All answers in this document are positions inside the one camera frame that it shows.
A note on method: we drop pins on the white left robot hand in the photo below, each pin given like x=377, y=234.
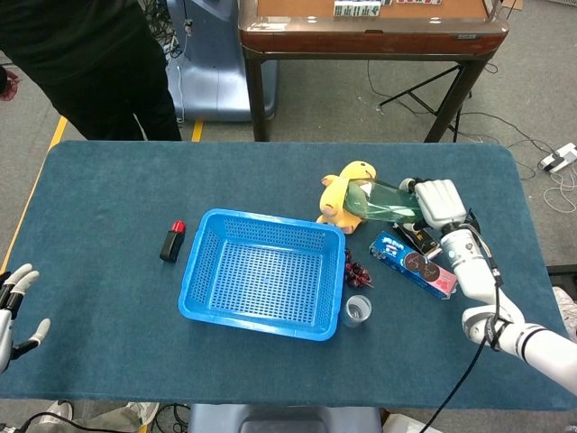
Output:
x=5, y=325

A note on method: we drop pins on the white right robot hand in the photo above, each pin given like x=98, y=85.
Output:
x=439, y=203

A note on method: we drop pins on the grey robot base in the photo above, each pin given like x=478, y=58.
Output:
x=279, y=419

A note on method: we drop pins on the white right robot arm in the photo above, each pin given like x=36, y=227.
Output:
x=478, y=275

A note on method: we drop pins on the blue plastic mesh basket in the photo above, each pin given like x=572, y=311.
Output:
x=266, y=270

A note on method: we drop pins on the black carton box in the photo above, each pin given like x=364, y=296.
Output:
x=417, y=236

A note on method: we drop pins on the blue cookie box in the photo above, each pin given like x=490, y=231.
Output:
x=405, y=261

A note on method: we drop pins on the grey sneaker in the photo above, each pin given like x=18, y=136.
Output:
x=144, y=412
x=61, y=410

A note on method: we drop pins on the yellow plush duck toy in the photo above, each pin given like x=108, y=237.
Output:
x=336, y=198

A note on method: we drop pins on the dark red grape bunch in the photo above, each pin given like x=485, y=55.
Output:
x=356, y=270

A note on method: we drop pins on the white power strip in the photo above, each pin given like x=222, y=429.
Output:
x=561, y=158

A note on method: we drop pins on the clear plastic jar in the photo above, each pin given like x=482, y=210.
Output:
x=358, y=313

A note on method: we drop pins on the brown mahjong table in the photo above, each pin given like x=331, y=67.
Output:
x=360, y=38

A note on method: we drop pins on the black and red lighter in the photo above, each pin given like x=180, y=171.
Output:
x=170, y=245

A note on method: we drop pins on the mahjong tile row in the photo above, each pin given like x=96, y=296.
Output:
x=356, y=9

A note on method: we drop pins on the standing person in black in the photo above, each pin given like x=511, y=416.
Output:
x=90, y=58

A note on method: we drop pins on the blue grey machine pedestal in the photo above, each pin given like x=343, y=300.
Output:
x=212, y=81

